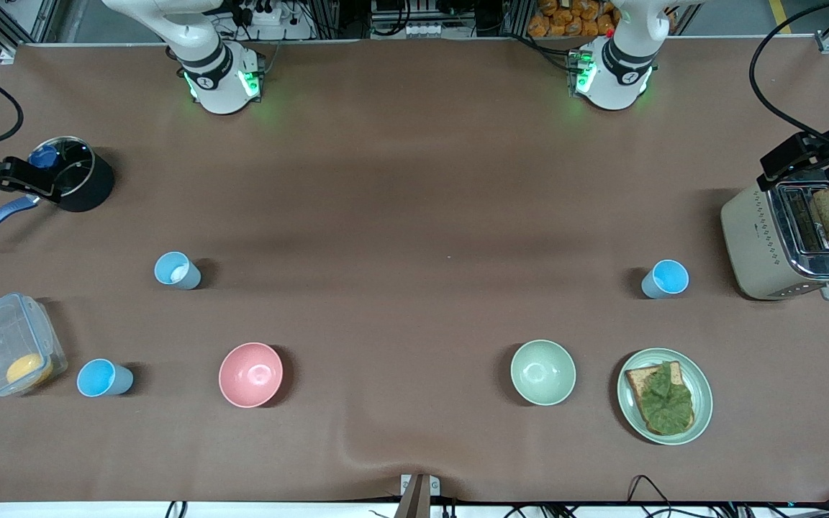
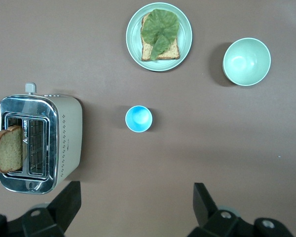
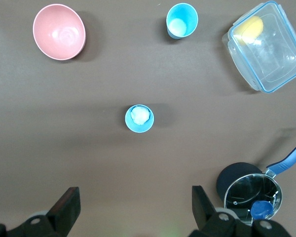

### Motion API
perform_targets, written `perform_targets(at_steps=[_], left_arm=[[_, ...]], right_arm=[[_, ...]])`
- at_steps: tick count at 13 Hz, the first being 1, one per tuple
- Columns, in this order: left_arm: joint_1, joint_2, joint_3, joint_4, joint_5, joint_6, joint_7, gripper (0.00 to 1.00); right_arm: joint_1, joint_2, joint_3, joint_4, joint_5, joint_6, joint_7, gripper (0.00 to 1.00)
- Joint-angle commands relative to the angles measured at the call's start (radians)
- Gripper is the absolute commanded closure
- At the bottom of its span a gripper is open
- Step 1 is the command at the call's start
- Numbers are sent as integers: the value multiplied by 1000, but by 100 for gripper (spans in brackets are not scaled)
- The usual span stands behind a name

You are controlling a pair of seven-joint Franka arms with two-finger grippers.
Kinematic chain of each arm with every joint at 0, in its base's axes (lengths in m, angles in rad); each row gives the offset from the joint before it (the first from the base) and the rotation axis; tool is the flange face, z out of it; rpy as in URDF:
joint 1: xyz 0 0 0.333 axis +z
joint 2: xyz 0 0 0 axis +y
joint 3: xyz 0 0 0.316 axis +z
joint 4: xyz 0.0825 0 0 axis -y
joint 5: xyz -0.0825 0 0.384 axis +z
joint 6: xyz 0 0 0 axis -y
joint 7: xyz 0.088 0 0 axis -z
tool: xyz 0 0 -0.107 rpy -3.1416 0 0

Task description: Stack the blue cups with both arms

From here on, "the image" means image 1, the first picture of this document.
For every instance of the light blue plastic cup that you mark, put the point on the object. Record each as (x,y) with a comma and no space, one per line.
(668,278)
(98,378)
(175,272)

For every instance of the glass lid with blue knob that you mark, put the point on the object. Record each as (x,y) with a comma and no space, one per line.
(73,162)

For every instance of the beige chrome toaster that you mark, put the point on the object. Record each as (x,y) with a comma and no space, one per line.
(753,244)

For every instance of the yellow round food piece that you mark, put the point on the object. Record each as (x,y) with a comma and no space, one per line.
(28,370)

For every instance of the pale green plate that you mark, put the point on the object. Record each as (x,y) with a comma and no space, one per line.
(702,403)

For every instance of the bag of orange snacks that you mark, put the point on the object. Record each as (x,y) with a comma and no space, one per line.
(573,18)

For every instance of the green lettuce leaf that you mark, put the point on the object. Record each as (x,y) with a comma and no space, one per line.
(666,399)

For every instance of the toast slice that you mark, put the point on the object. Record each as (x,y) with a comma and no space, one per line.
(636,381)

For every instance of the white power strip with plugs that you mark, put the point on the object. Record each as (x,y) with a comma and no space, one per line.
(263,13)

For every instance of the pink bowl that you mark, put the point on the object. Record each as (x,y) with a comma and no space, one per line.
(250,374)

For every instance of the pale green bowl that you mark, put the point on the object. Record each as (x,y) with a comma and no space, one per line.
(542,372)

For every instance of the brown table cloth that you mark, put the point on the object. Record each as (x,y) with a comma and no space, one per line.
(458,180)

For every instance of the small white power strip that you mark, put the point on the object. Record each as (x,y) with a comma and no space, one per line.
(425,30)

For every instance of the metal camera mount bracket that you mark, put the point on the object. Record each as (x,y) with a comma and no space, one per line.
(418,496)

